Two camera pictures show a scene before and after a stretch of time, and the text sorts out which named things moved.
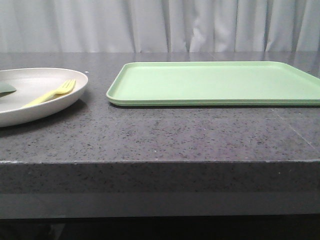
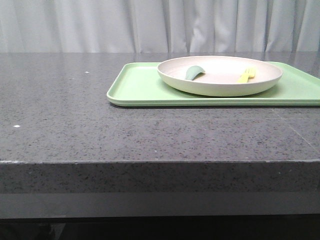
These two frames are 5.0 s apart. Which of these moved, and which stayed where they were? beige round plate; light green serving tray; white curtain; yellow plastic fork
Moved: yellow plastic fork; beige round plate
Stayed: light green serving tray; white curtain
